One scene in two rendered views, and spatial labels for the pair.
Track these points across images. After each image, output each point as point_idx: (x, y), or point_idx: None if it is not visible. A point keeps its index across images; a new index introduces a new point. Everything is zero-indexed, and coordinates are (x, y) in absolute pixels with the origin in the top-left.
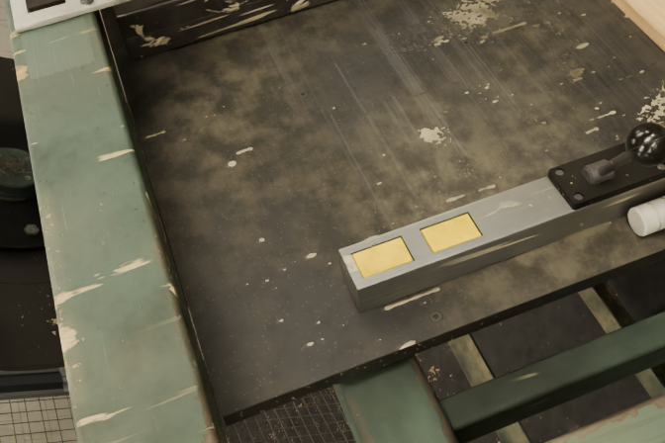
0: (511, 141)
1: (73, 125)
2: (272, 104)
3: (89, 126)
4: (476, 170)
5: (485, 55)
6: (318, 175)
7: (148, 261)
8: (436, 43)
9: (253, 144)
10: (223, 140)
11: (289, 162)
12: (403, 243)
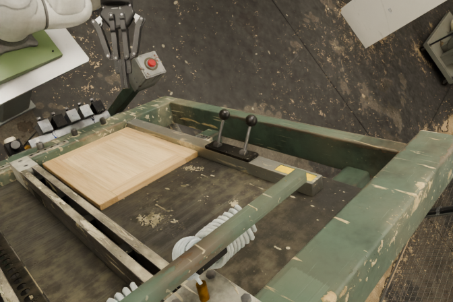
0: (226, 187)
1: (340, 244)
2: (242, 253)
3: (335, 238)
4: (245, 189)
5: (180, 206)
6: (274, 220)
7: (373, 185)
8: (176, 221)
9: (272, 247)
10: (276, 258)
11: (274, 230)
12: None
